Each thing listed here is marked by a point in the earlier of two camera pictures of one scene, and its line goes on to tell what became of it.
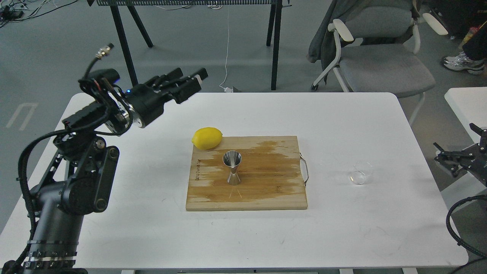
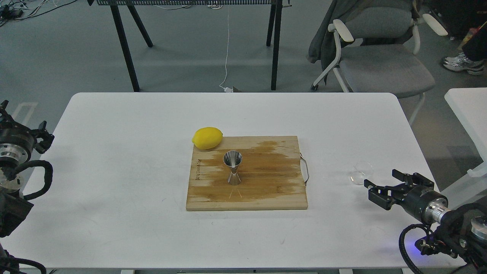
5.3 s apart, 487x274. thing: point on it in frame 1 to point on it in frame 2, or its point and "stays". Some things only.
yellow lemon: (207, 138) stays
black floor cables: (8, 13) stays
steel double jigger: (233, 158) stays
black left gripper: (146, 102) to (16, 141)
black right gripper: (473, 158) to (428, 205)
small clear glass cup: (361, 169) stays
